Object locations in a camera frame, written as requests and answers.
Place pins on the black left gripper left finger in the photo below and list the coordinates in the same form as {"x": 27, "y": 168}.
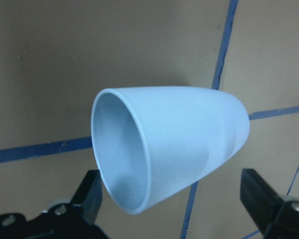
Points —
{"x": 76, "y": 219}

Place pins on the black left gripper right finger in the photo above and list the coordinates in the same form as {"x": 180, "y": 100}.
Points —
{"x": 276, "y": 216}

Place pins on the light blue plastic cup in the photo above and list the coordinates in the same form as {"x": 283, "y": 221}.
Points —
{"x": 152, "y": 142}

